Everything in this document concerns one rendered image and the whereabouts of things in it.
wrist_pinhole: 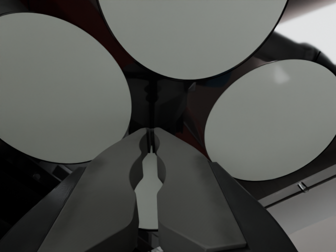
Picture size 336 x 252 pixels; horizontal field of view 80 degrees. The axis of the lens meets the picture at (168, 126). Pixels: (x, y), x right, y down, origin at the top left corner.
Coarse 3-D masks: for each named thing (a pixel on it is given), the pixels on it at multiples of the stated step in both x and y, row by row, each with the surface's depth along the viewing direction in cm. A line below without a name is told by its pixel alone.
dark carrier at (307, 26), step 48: (0, 0) 10; (48, 0) 10; (96, 0) 10; (288, 0) 11; (288, 48) 12; (144, 96) 13; (192, 96) 13; (0, 144) 14; (192, 144) 15; (144, 240) 21
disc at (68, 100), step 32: (0, 32) 11; (32, 32) 11; (64, 32) 11; (0, 64) 12; (32, 64) 12; (64, 64) 12; (96, 64) 12; (0, 96) 13; (32, 96) 13; (64, 96) 13; (96, 96) 13; (128, 96) 13; (0, 128) 14; (32, 128) 14; (64, 128) 14; (96, 128) 14; (64, 160) 15
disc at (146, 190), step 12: (156, 156) 15; (144, 168) 16; (156, 168) 16; (144, 180) 16; (156, 180) 17; (144, 192) 17; (156, 192) 17; (144, 204) 18; (156, 204) 18; (144, 216) 19; (156, 216) 19; (156, 228) 20
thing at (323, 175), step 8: (328, 168) 17; (312, 176) 17; (320, 176) 17; (328, 176) 17; (296, 184) 18; (304, 184) 17; (312, 184) 17; (280, 192) 18; (288, 192) 18; (296, 192) 18; (264, 200) 18; (272, 200) 18; (280, 200) 18; (160, 248) 21
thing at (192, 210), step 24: (168, 144) 11; (168, 168) 9; (192, 168) 9; (168, 192) 8; (192, 192) 8; (216, 192) 8; (168, 216) 7; (192, 216) 7; (216, 216) 7; (168, 240) 7; (192, 240) 6; (216, 240) 6; (240, 240) 6
